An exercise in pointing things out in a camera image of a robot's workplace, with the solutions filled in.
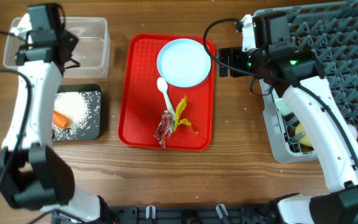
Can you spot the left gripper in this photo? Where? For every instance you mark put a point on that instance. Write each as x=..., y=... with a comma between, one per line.
x=71, y=39

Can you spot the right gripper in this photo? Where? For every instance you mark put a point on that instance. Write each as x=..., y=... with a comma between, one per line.
x=235, y=54

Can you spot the light blue plate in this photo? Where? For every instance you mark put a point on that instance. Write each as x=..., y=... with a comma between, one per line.
x=183, y=63

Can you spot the white rice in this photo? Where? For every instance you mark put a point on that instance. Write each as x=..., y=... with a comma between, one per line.
x=73, y=107

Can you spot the orange carrot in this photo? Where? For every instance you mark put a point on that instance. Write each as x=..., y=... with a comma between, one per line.
x=60, y=120

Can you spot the white plastic spoon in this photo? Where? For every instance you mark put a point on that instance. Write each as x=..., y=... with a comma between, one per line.
x=163, y=88

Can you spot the yellow cup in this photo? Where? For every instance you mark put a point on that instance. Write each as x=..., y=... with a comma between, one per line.
x=301, y=137

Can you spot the red candy wrapper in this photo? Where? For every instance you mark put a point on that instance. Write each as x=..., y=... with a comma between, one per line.
x=164, y=129

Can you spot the green bowl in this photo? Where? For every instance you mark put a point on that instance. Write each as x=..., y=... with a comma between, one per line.
x=283, y=104

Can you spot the pink cup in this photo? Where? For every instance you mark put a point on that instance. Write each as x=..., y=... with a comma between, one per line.
x=353, y=131

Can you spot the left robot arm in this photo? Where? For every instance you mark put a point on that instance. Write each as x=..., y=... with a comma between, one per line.
x=32, y=175

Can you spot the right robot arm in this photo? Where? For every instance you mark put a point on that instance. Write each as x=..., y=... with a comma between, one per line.
x=275, y=59

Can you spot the black waste tray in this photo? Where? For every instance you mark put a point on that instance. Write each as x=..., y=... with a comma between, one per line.
x=85, y=124

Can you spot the grey dishwasher rack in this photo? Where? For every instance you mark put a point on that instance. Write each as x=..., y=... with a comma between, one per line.
x=330, y=30

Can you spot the clear plastic bin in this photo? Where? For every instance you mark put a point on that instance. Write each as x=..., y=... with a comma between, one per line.
x=92, y=50

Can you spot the red serving tray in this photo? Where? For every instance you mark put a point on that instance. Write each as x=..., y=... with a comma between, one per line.
x=142, y=103

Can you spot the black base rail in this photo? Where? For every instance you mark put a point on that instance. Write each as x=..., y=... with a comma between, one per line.
x=246, y=214

